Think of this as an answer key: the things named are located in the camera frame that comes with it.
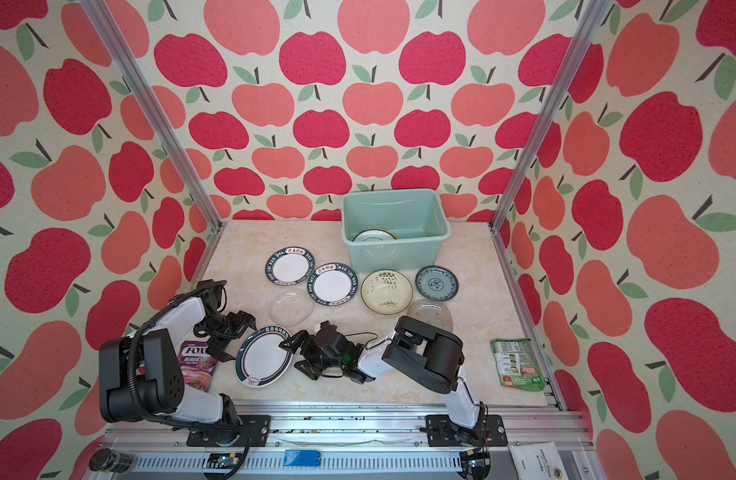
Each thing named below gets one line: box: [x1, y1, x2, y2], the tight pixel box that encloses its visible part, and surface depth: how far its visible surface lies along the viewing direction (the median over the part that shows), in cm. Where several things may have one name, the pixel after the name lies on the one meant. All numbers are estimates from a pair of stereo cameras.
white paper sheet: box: [508, 441, 570, 480], surface depth 70 cm
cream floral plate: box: [360, 269, 414, 315], surface depth 103 cm
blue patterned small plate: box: [415, 265, 459, 302], surface depth 106 cm
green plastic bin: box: [340, 189, 452, 272], surface depth 112 cm
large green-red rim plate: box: [235, 325, 294, 388], surface depth 87 cm
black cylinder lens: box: [89, 448, 138, 473], surface depth 65 cm
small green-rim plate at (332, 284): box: [307, 262, 359, 307], surface depth 104 cm
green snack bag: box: [490, 338, 545, 391], surface depth 86 cm
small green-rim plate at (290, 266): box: [265, 246, 315, 287], surface depth 111 cm
